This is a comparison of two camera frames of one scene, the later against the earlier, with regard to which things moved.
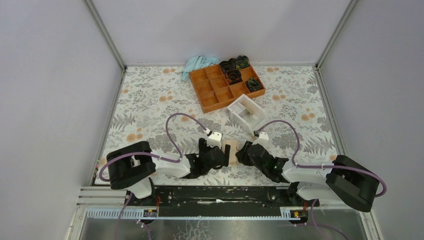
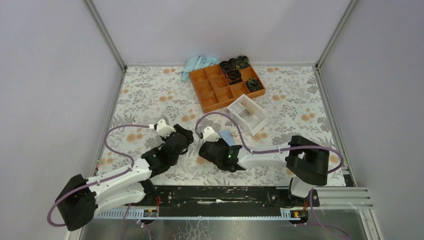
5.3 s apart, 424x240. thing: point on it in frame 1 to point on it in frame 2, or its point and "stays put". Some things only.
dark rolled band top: x=228 y=65 stays put
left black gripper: x=203 y=147 to x=188 y=134
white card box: x=246 y=112 stays put
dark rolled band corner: x=242 y=61 stays put
